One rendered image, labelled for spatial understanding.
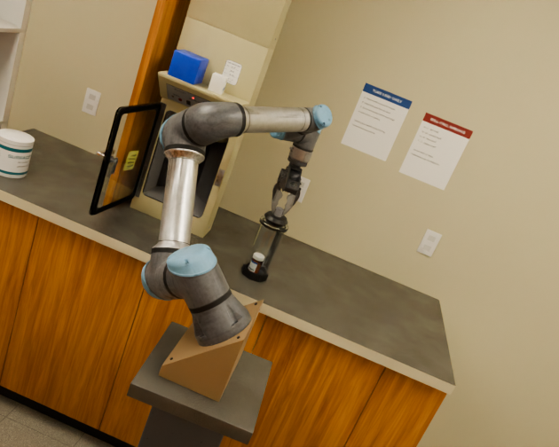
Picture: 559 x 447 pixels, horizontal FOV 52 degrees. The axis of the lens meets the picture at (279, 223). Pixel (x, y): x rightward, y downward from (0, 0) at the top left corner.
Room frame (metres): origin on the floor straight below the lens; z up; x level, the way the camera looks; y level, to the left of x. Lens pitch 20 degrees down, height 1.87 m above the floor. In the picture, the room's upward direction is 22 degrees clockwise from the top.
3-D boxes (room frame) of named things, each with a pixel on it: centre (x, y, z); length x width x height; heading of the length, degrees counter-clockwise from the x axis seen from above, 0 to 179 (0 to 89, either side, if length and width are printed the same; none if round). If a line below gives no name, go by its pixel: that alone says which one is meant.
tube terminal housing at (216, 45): (2.23, 0.41, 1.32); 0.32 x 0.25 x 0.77; 87
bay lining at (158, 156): (2.23, 0.41, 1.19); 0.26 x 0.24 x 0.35; 87
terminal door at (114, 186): (1.94, 0.60, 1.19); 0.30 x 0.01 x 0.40; 171
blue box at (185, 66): (2.05, 0.50, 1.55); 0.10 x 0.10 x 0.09; 87
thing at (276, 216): (1.95, 0.02, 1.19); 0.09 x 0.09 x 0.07
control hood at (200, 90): (2.04, 0.43, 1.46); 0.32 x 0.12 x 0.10; 87
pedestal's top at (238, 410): (1.30, 0.03, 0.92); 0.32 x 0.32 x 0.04; 89
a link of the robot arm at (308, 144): (1.97, 0.02, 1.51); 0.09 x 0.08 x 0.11; 134
